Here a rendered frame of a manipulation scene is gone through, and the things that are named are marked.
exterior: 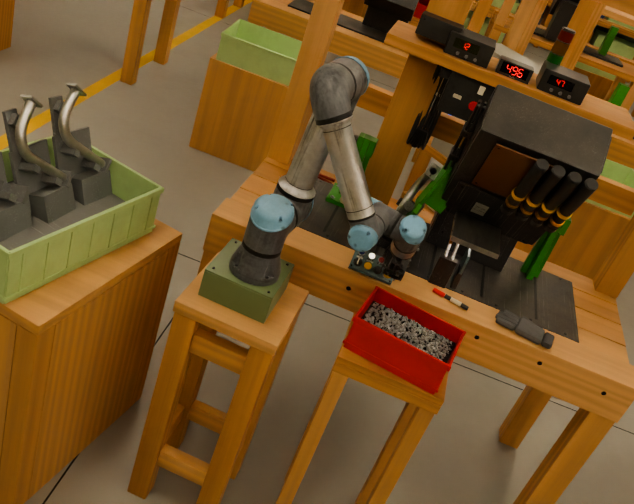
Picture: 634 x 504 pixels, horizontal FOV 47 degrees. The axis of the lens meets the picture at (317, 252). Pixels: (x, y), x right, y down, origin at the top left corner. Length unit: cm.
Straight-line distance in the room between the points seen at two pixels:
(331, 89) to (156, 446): 129
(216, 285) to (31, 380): 57
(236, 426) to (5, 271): 81
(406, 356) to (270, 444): 98
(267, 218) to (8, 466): 111
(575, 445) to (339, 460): 92
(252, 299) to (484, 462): 163
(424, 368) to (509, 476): 130
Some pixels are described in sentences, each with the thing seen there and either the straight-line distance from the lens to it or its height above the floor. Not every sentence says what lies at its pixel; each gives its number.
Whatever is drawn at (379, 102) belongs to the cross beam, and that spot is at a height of 123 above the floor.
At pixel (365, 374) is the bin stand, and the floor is 78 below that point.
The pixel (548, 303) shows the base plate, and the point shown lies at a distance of 275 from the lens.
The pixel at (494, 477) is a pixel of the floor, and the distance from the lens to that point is 335.
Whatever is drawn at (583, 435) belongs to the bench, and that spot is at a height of 65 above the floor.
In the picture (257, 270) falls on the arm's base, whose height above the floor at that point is 99.
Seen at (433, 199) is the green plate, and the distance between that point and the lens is 250.
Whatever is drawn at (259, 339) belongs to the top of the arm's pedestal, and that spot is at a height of 85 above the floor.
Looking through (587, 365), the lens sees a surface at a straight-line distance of 254.
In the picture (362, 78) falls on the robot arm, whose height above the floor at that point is 156.
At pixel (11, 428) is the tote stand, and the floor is 37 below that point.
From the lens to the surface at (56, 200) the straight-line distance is 234.
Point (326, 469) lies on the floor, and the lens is 299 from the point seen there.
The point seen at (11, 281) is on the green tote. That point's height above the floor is 86.
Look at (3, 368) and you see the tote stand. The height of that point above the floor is 57.
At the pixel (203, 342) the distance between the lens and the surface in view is 217.
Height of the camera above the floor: 213
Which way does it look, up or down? 31 degrees down
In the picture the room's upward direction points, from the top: 21 degrees clockwise
